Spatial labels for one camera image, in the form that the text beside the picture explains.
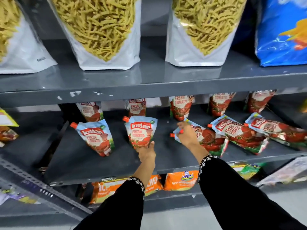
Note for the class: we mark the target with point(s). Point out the person's right hand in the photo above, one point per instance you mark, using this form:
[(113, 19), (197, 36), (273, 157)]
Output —
[(188, 136)]

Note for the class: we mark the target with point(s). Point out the person's left hand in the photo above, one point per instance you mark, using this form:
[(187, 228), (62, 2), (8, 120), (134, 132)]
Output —
[(146, 154)]

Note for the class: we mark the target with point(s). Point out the person's left thumb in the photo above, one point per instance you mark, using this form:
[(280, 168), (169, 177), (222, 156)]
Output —
[(151, 144)]

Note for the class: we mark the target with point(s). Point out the person's right thumb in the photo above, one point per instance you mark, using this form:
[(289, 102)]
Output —
[(178, 131)]

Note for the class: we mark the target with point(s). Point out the tomato ketchup spout pouch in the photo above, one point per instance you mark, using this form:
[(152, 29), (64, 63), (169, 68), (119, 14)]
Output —
[(141, 131), (211, 141)]

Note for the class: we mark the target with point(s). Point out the person's left forearm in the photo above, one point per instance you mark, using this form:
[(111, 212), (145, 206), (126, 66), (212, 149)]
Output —
[(124, 198)]

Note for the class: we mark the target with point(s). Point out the person's right forearm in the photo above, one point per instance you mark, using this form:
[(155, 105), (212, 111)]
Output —
[(235, 196)]

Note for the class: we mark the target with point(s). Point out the orange snack packet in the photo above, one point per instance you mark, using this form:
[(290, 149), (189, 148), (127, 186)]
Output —
[(181, 180), (108, 189), (153, 183)]

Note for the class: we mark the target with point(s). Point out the group of red sauce pouches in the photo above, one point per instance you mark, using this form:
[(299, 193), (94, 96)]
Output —
[(97, 137)]

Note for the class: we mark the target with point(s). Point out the grey metal shelf rack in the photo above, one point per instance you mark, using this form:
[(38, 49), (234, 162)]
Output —
[(153, 79)]

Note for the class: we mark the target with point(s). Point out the green and yellow packet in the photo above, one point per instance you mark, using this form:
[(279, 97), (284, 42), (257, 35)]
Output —
[(247, 169)]

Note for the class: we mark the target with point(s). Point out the white bag of yellow sticks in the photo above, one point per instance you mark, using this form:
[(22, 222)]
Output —
[(206, 23), (21, 50), (103, 28)]

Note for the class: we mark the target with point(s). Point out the pale printed packet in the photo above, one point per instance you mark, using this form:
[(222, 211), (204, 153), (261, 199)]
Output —
[(285, 172)]

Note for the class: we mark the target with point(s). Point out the blue chips bag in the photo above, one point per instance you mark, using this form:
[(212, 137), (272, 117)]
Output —
[(280, 33)]

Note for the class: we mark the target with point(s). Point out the purple and yellow packet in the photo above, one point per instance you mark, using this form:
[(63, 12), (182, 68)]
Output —
[(16, 196)]

